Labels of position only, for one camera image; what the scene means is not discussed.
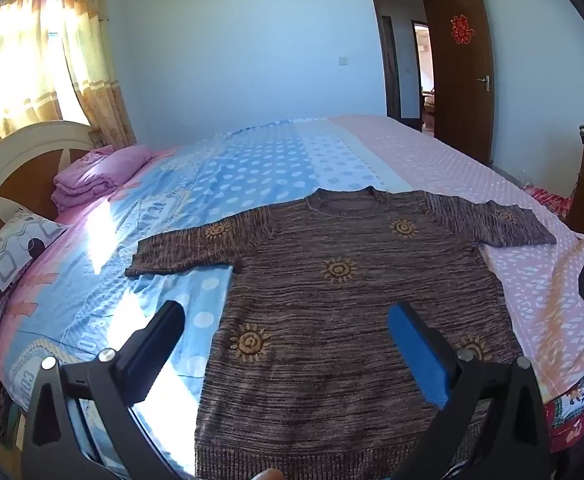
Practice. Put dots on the dotted patchwork bed sheet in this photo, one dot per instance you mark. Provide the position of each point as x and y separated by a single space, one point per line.
272 160

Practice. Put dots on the brown door frame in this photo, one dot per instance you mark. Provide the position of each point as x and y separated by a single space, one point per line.
387 60

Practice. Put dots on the brown knit sweater sun pattern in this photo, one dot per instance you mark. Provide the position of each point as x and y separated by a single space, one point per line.
332 310

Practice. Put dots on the white wall switch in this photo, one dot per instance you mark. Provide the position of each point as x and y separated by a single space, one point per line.
344 61

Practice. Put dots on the white and wooden headboard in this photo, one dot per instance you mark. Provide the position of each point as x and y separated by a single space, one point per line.
22 145

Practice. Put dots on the red paper door decoration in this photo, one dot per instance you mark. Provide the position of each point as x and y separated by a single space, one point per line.
462 29

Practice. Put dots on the folded pink blanket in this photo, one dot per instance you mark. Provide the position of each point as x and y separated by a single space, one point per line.
99 175

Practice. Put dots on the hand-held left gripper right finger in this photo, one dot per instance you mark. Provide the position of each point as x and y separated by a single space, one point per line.
422 355

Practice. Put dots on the brown wooden door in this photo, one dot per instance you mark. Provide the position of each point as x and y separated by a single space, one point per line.
462 105

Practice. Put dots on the person's left hand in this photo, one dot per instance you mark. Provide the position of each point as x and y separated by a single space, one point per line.
268 475

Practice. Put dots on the red patterned quilt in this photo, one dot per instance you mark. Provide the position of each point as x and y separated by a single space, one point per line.
577 410

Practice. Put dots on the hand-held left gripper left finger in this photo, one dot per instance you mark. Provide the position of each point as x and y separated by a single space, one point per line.
144 360

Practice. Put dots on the grey patterned pillow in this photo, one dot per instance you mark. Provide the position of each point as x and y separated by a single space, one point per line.
7 260

